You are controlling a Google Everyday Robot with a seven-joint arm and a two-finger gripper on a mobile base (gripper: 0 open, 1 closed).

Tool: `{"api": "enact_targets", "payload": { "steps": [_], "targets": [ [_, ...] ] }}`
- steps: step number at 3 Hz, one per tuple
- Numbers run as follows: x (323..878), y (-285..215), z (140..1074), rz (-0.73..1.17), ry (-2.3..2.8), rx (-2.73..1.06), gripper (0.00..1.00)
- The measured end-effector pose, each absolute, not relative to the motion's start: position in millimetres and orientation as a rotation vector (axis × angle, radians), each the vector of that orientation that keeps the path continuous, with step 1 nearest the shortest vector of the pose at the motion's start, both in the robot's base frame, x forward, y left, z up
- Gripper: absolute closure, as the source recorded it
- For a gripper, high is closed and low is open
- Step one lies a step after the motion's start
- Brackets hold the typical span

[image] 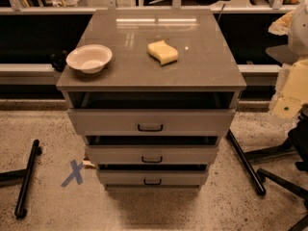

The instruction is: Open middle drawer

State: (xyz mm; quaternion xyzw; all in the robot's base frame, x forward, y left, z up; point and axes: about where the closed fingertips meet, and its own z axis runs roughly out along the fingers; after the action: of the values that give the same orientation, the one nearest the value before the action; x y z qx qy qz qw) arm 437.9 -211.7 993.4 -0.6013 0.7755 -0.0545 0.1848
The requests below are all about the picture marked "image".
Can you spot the grey drawer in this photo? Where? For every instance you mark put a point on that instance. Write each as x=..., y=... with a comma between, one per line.
x=151, y=155
x=152, y=178
x=101, y=122

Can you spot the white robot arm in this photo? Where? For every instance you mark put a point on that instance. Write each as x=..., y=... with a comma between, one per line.
x=292, y=81

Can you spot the blue tape cross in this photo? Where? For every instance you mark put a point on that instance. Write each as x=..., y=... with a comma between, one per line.
x=75, y=174

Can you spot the yellow sponge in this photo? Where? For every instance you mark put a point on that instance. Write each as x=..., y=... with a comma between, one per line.
x=162, y=52

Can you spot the dark round table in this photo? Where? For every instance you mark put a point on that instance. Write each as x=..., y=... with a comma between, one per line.
x=283, y=54

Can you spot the grey top drawer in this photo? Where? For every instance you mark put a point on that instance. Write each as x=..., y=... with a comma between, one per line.
x=101, y=122

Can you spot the grey bottom drawer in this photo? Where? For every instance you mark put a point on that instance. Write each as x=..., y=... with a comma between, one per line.
x=152, y=178

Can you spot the black stand leg left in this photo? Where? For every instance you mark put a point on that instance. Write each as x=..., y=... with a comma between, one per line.
x=24, y=176

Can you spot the grey drawer cabinet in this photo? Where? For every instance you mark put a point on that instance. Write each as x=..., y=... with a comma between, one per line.
x=205, y=76

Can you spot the black clamp knob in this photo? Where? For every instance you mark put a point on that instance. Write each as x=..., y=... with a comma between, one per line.
x=59, y=62

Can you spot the white bowl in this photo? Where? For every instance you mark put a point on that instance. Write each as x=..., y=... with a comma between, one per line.
x=90, y=58

